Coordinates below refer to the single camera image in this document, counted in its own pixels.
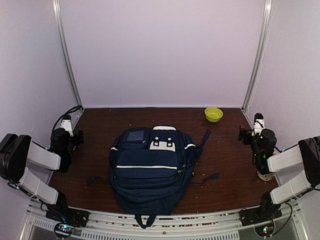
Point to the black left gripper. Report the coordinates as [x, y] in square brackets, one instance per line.
[78, 137]

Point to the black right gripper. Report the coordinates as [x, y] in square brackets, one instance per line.
[242, 131]

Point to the navy blue student backpack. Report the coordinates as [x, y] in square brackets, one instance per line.
[150, 169]

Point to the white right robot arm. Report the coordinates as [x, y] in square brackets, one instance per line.
[306, 152]

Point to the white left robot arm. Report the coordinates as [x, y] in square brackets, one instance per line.
[19, 152]

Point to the lime green bowl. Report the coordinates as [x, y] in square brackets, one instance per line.
[213, 114]

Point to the patterned mug orange inside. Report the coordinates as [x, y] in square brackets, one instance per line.
[266, 175]

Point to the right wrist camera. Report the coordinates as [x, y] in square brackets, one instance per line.
[258, 124]

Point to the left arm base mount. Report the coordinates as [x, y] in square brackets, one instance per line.
[72, 217]

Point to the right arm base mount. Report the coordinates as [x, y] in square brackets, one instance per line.
[255, 216]

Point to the right aluminium frame post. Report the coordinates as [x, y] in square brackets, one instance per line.
[260, 51]

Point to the aluminium frame post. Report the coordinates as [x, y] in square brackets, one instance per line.
[260, 51]
[65, 53]

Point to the front aluminium rail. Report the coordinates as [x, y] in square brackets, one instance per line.
[221, 225]

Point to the left aluminium frame post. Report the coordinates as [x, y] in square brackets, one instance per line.
[65, 53]

